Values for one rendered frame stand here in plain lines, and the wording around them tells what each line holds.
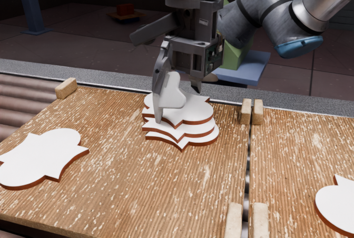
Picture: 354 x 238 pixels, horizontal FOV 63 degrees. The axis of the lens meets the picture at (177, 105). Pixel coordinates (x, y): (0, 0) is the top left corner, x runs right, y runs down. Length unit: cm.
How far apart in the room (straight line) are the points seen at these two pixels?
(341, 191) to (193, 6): 32
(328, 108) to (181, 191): 42
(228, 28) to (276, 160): 54
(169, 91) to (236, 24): 50
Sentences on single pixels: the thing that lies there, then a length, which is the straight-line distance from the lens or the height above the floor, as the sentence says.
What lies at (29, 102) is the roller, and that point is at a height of 92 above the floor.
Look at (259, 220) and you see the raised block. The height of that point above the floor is 96.
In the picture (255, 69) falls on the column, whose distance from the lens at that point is 97.
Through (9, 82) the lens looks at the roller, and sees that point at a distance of 87.
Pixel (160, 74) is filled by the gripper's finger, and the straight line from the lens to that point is 46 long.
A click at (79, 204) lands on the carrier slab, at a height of 94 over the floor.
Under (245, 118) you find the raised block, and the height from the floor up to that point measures 95.
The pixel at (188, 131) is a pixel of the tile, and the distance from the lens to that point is 49.
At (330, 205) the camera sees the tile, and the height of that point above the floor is 95.
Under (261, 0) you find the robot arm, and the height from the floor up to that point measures 108.
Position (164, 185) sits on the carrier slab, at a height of 94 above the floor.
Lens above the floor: 124
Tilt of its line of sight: 30 degrees down
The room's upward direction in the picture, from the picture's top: straight up
